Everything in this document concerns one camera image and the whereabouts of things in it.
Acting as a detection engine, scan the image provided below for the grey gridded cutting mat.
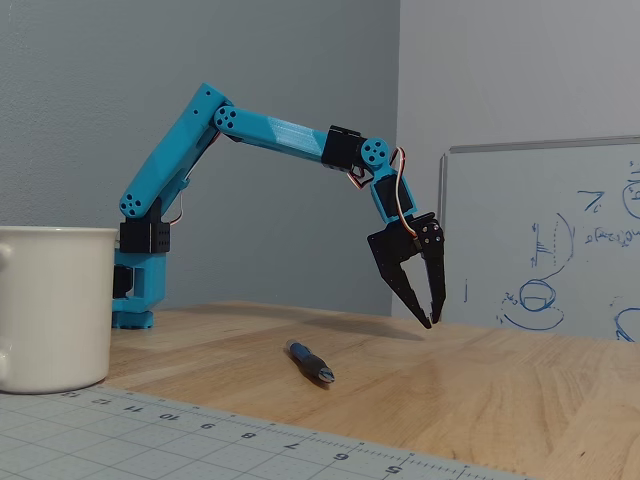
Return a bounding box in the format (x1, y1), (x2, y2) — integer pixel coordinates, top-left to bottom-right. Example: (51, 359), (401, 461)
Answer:
(0, 384), (546, 480)

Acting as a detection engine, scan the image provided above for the white ceramic mug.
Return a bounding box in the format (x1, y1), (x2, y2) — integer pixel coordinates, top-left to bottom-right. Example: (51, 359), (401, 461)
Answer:
(0, 225), (120, 395)

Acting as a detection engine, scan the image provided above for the wrist servo wire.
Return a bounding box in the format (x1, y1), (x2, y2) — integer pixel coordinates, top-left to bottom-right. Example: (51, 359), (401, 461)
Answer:
(348, 146), (419, 237)

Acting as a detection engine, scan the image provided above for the blue and black pen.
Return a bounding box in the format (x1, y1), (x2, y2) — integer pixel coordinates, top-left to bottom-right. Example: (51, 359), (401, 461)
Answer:
(285, 338), (335, 386)

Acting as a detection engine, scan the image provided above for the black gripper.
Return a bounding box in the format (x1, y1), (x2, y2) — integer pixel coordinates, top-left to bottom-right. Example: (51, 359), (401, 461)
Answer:
(366, 211), (448, 330)

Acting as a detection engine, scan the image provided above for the whiteboard with blue drawings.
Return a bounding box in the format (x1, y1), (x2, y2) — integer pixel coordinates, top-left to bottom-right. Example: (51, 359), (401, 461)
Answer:
(432, 134), (640, 344)

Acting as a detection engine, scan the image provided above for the shoulder servo wire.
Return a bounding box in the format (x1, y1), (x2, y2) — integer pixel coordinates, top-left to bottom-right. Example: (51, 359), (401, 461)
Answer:
(158, 130), (224, 227)

